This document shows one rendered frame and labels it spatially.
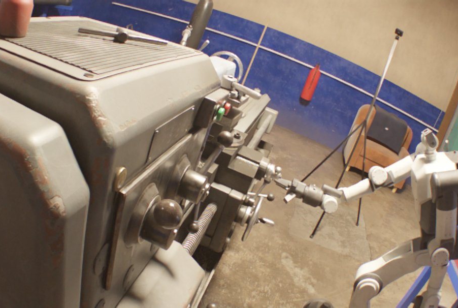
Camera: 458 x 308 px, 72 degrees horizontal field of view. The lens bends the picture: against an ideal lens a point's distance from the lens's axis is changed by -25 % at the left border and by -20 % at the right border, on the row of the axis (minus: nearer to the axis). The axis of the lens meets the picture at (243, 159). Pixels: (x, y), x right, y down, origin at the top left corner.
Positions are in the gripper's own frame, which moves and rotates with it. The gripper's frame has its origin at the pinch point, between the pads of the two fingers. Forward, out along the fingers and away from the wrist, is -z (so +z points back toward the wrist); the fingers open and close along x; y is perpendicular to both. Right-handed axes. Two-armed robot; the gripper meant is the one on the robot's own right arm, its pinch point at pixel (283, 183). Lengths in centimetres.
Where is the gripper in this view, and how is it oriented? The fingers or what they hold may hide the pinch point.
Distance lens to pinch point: 175.5
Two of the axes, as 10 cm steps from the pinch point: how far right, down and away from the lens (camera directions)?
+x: -0.8, 3.4, 9.4
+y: 3.9, -8.6, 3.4
